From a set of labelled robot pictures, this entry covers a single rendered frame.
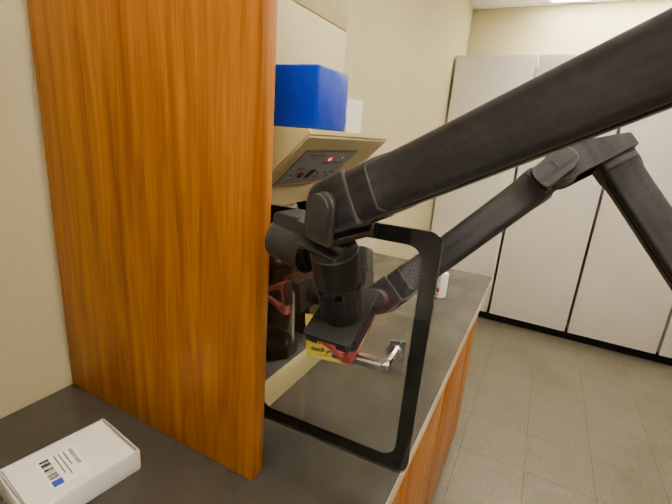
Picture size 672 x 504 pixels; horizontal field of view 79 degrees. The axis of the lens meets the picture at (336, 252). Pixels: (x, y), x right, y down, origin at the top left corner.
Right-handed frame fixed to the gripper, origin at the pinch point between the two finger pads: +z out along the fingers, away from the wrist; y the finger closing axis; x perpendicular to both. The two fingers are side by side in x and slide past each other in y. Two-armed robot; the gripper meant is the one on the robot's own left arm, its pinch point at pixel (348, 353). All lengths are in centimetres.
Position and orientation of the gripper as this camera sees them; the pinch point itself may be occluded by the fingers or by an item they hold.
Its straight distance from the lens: 60.7
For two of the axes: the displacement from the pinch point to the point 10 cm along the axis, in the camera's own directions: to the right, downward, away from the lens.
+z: 1.1, 7.8, 6.2
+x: 9.0, 2.0, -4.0
